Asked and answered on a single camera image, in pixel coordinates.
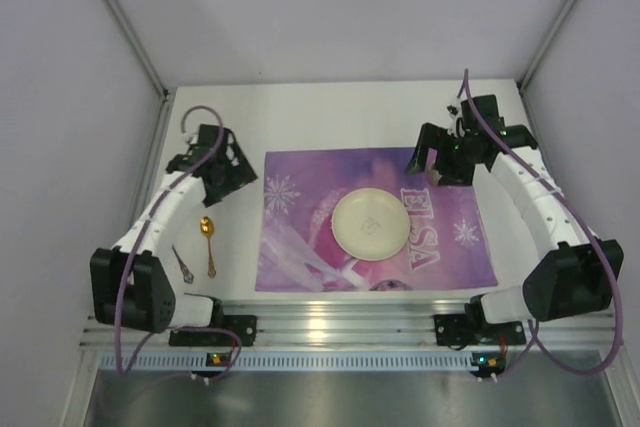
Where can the purple Elsa placemat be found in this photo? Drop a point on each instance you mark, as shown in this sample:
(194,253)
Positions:
(446,249)

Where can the cream round plate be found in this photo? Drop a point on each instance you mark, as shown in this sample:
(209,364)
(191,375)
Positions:
(370,224)

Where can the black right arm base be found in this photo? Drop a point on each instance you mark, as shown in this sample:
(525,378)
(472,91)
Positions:
(456,332)

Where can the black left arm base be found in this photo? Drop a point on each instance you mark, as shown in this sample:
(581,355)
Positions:
(243,326)

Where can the gold spoon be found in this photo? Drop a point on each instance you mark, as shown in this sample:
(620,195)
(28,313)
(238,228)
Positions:
(207,229)

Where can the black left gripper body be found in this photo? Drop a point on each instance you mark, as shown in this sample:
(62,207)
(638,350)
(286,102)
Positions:
(228,167)

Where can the small metal cup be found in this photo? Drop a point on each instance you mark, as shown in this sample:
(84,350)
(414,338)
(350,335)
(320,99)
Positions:
(435,177)

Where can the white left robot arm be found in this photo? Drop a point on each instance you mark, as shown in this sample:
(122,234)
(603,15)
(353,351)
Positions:
(139,278)

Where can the silver purple fork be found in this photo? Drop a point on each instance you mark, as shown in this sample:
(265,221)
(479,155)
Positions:
(188,276)

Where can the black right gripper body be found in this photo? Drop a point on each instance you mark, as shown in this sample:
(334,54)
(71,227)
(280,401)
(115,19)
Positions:
(438,156)

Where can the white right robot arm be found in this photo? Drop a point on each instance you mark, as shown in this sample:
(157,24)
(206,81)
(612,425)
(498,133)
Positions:
(576,272)

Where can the white slotted cable duct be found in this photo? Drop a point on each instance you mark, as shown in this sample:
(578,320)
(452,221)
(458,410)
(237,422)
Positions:
(319,361)

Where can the aluminium mounting rail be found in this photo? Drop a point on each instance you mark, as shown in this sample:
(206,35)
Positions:
(335,324)

